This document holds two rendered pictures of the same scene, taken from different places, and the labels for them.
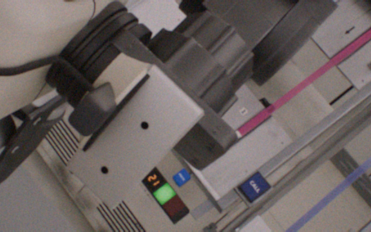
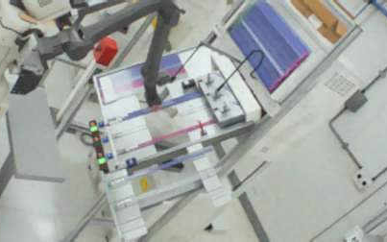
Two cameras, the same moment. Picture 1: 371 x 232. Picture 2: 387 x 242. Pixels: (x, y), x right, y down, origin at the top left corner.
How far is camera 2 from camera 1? 1.14 m
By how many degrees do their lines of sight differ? 26
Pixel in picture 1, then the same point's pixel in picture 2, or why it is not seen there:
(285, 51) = (72, 47)
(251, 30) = (63, 39)
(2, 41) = (6, 21)
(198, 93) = (41, 44)
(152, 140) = (28, 49)
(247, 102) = (146, 136)
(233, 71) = (54, 45)
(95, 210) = not seen: hidden behind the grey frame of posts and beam
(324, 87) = (268, 208)
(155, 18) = (127, 103)
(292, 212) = not seen: outside the picture
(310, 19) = (83, 43)
